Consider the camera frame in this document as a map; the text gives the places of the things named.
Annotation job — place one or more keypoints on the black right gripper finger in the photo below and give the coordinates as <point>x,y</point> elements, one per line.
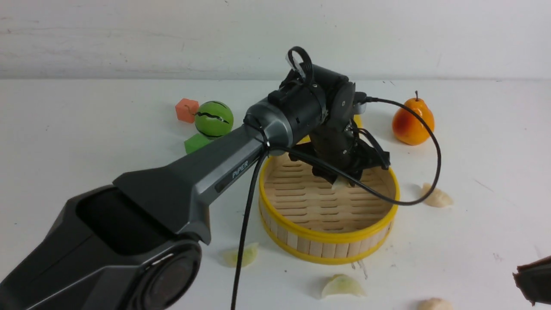
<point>356,175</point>

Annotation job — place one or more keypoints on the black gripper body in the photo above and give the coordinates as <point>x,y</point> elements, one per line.
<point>336,149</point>

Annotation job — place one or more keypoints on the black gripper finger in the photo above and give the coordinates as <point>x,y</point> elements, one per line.
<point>328,175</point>

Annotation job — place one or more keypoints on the white dumpling bottom edge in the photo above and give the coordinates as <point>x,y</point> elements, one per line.
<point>435,304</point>

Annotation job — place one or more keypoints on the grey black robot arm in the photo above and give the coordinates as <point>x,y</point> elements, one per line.
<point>135,244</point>

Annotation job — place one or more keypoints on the woven bamboo steamer lid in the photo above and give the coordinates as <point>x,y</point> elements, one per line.
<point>357,121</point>

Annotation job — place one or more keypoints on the bamboo steamer tray yellow rim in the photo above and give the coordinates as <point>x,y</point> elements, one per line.
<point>305,217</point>

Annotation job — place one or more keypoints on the orange yellow toy pear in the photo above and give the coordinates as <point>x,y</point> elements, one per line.
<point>407,128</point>

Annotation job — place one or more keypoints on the green toy watermelon ball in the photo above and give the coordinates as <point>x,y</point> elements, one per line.
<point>214,119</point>

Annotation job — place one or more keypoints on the green foam cube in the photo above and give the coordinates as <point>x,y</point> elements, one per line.
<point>196,142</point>

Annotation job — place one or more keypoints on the orange foam cube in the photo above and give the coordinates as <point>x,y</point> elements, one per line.
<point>186,110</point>

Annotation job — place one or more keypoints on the dark object at edge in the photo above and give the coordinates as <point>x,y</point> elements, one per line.
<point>534,281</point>

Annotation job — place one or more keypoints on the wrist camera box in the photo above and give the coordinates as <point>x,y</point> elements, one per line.
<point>359,102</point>

